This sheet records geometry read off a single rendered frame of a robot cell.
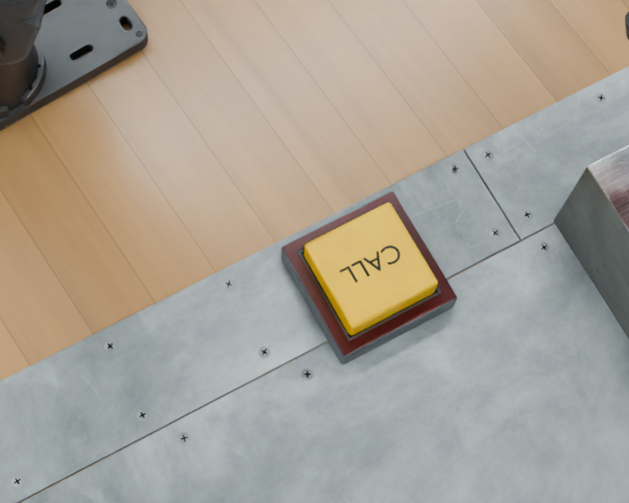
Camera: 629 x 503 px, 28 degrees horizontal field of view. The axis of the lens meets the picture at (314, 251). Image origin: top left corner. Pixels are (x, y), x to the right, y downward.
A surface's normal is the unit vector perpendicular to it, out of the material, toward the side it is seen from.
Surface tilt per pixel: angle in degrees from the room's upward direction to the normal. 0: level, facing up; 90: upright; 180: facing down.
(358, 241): 0
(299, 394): 0
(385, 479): 0
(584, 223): 90
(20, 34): 90
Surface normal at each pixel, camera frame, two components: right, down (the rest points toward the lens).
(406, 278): 0.04, -0.33
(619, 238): -0.88, 0.44
